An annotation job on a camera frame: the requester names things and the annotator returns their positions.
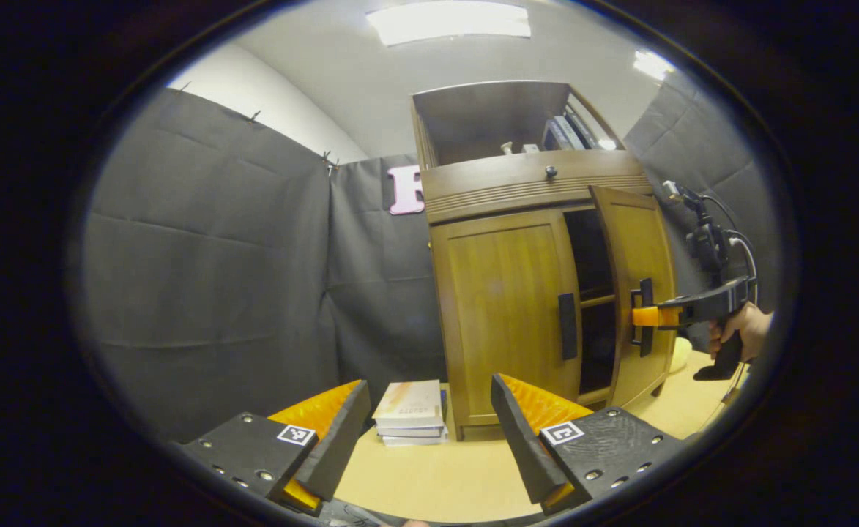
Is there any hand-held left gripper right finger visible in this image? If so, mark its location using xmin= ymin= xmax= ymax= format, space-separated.
xmin=491 ymin=373 xmax=686 ymax=517

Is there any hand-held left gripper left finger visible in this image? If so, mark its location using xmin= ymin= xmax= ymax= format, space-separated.
xmin=180 ymin=379 xmax=371 ymax=517

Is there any black door handle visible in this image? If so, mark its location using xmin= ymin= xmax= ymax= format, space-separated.
xmin=558 ymin=293 xmax=579 ymax=361
xmin=631 ymin=277 xmax=655 ymax=358

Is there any wooden shoe cabinet door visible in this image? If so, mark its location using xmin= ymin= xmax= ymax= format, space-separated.
xmin=589 ymin=185 xmax=679 ymax=409
xmin=430 ymin=209 xmax=584 ymax=427

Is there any wooden double-door shoe cabinet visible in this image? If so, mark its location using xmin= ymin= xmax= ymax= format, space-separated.
xmin=410 ymin=81 xmax=683 ymax=442

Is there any wooden cabinet drawer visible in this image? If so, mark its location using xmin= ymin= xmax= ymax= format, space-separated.
xmin=420 ymin=150 xmax=653 ymax=225

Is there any flat grey book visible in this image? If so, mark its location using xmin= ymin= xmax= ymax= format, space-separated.
xmin=378 ymin=423 xmax=446 ymax=438
xmin=382 ymin=432 xmax=450 ymax=447

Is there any beige cover book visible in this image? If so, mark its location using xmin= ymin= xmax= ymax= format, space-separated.
xmin=372 ymin=379 xmax=445 ymax=429

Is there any light grey upright book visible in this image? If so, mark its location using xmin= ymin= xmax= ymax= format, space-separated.
xmin=554 ymin=115 xmax=587 ymax=151

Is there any black backdrop cloth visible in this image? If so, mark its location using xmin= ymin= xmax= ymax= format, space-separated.
xmin=81 ymin=70 xmax=780 ymax=440

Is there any small ceiling light panel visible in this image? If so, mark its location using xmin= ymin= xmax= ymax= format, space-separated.
xmin=633 ymin=49 xmax=675 ymax=81

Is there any large ceiling light panel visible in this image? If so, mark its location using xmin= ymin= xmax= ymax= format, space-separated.
xmin=367 ymin=1 xmax=532 ymax=46

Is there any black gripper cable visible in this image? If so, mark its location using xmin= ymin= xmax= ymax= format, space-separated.
xmin=700 ymin=194 xmax=759 ymax=304

